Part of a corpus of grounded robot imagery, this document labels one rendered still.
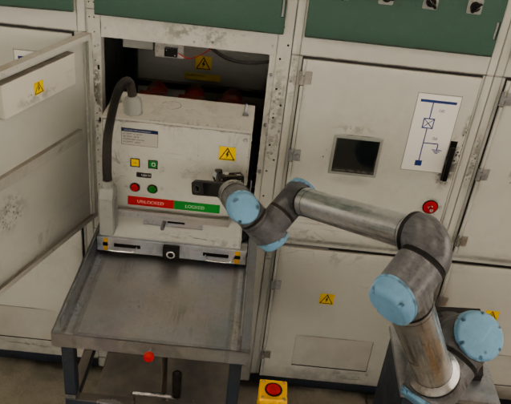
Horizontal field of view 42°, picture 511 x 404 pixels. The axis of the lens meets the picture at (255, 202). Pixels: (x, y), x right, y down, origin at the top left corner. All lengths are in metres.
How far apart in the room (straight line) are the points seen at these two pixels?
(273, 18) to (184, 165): 0.57
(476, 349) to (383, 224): 0.57
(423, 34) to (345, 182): 0.61
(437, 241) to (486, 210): 1.14
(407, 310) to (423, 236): 0.18
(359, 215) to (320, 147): 0.74
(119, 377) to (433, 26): 1.86
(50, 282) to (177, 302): 0.83
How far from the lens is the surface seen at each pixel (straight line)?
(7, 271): 2.38
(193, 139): 2.17
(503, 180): 2.61
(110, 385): 2.91
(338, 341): 2.98
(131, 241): 2.40
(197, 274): 2.37
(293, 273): 2.73
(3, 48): 2.47
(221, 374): 2.95
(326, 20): 2.25
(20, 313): 3.10
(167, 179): 2.25
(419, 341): 1.67
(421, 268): 1.50
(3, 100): 2.07
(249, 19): 2.24
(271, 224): 1.92
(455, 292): 2.87
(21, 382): 3.21
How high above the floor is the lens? 2.32
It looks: 32 degrees down
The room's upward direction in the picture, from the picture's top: 6 degrees clockwise
